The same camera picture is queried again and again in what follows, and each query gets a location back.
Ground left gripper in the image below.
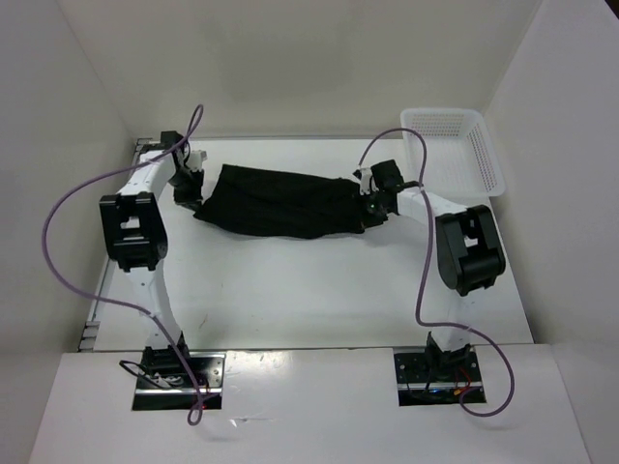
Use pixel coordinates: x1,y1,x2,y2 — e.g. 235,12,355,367
167,167,204,215

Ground black shorts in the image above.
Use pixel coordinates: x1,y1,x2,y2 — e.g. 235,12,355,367
193,164,368,240

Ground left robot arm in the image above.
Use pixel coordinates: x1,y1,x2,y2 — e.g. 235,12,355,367
99,130,206,390

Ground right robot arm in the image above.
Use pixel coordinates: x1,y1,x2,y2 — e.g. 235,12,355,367
354,159,506,380

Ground white plastic basket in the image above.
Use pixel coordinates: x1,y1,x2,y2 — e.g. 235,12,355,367
400,107,506,199

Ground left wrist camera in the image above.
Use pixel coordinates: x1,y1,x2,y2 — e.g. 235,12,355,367
185,150,207,172

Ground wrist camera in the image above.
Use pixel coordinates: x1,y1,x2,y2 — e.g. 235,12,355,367
353,166,373,195
185,150,207,172

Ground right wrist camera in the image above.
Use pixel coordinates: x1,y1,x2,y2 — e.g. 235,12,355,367
353,166,373,195

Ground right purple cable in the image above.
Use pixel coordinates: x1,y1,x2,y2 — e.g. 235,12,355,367
354,127,516,417

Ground purple cable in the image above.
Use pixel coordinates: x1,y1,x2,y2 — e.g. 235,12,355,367
42,103,221,426
354,127,516,417

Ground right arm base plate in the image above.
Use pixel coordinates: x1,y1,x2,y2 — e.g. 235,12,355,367
393,347,486,407

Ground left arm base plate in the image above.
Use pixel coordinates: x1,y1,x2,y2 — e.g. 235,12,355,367
119,352,226,412

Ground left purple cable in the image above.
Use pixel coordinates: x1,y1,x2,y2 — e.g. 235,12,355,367
42,103,221,426

